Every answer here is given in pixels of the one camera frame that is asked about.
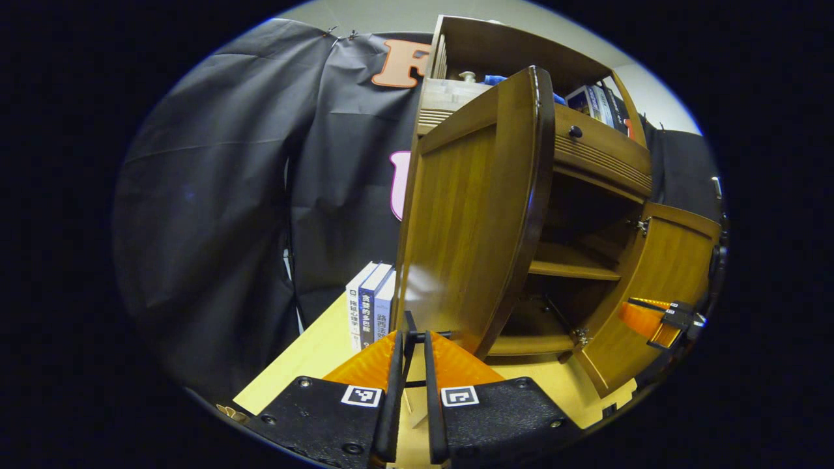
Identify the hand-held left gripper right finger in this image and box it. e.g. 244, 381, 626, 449
424, 330, 582, 467

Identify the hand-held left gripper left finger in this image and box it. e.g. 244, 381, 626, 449
250, 329, 407, 466

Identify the wooden shoe cabinet door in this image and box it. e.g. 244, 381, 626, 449
394, 65, 556, 360
573, 202, 723, 399

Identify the black door handle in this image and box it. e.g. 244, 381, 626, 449
402, 310, 453, 391

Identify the wooden double-door shoe cabinet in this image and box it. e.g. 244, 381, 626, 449
417, 14, 655, 359

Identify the wooden inner shelf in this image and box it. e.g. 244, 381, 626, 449
528, 241, 623, 282

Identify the light blue spine book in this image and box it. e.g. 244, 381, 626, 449
373, 268, 398, 341

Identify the dark blue spine book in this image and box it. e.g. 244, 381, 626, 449
358, 263, 394, 349

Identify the wooden drawer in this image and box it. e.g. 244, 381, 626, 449
417, 78, 652, 199

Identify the grey spine book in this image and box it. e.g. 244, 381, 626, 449
586, 83, 614, 128

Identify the black backdrop cloth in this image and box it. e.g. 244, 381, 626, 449
112, 18, 724, 405

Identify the blue towel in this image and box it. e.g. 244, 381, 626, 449
483, 74, 566, 106

